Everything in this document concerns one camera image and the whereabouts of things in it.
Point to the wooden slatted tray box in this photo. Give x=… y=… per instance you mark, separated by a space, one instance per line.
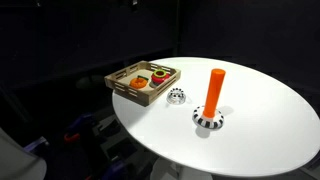
x=119 y=81

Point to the orange stacking post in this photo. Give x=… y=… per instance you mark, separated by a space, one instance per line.
x=214 y=89

